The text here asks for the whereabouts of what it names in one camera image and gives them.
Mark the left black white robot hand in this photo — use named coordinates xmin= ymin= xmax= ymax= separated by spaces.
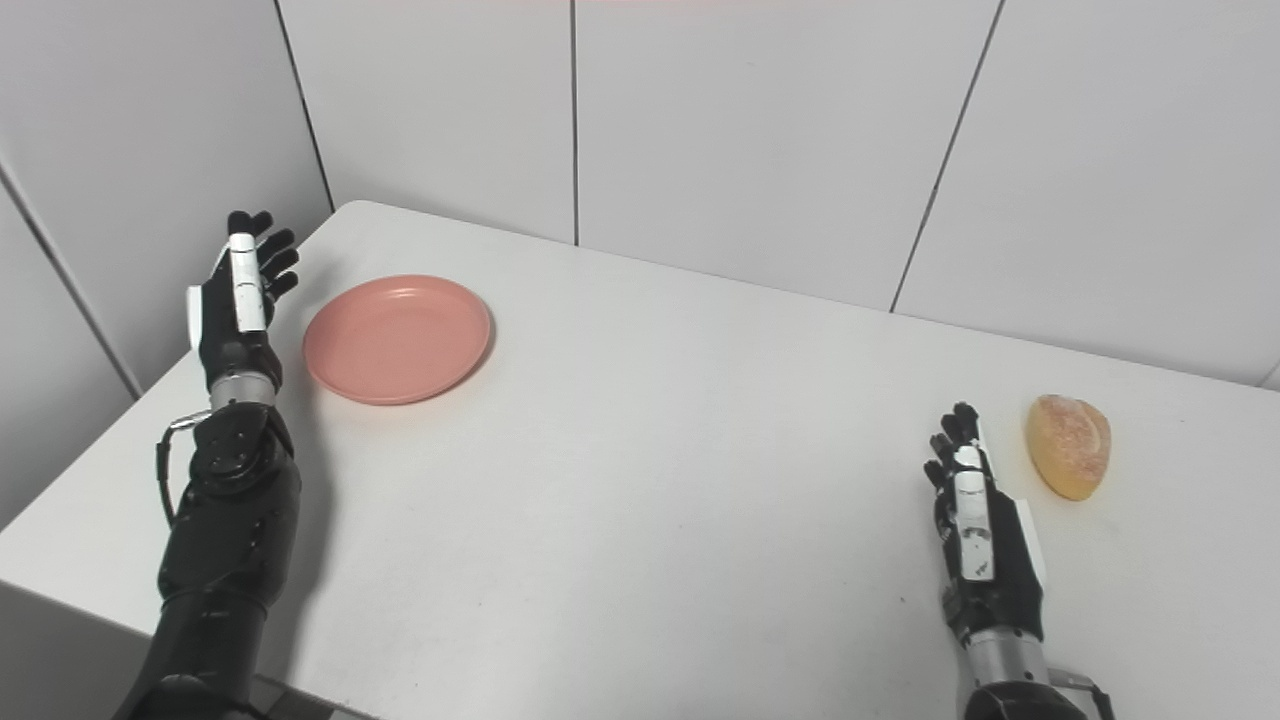
xmin=186 ymin=209 xmax=301 ymax=398

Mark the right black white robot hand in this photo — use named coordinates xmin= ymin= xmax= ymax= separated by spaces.
xmin=924 ymin=402 xmax=1049 ymax=646

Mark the golden bread roll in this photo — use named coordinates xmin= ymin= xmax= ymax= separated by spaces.
xmin=1024 ymin=394 xmax=1113 ymax=502

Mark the pink round plate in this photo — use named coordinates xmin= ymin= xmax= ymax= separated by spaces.
xmin=303 ymin=275 xmax=493 ymax=407

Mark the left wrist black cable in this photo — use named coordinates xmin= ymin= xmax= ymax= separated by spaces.
xmin=154 ymin=409 xmax=213 ymax=529

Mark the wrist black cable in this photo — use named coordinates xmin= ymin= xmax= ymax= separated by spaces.
xmin=154 ymin=409 xmax=213 ymax=529
xmin=1048 ymin=668 xmax=1117 ymax=720

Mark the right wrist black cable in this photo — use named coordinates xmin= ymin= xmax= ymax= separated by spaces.
xmin=1048 ymin=668 xmax=1117 ymax=720

